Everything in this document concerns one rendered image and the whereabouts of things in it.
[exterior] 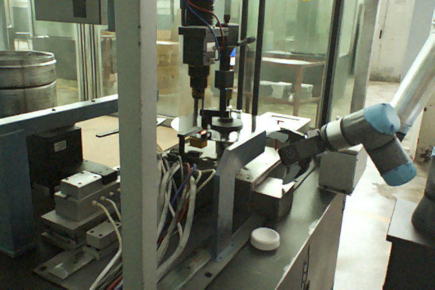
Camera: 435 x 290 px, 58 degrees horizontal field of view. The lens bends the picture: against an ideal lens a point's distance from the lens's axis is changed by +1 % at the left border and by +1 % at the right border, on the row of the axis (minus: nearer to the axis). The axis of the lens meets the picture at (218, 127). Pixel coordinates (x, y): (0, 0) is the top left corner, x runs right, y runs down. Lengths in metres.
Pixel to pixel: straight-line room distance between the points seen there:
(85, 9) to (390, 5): 8.57
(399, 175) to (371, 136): 0.11
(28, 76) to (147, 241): 0.95
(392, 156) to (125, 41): 0.66
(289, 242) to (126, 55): 0.66
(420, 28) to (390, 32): 3.96
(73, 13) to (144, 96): 0.79
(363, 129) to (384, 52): 8.56
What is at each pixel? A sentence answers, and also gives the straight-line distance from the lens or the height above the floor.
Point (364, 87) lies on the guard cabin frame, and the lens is 1.50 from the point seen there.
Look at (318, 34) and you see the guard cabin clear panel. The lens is 1.55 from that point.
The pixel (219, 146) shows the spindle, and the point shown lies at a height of 0.89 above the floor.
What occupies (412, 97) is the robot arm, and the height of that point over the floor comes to 1.10.
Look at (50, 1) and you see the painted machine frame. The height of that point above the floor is 1.29.
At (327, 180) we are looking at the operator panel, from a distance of 1.30.
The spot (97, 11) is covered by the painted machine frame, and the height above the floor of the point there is 1.27.
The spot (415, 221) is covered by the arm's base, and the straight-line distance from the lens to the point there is 1.21.
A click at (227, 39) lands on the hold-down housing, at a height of 1.21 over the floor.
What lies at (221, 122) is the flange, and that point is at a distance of 1.18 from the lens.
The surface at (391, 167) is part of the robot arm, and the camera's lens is 0.97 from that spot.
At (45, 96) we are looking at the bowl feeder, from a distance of 1.48.
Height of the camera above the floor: 1.27
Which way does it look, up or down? 16 degrees down
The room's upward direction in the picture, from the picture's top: 3 degrees clockwise
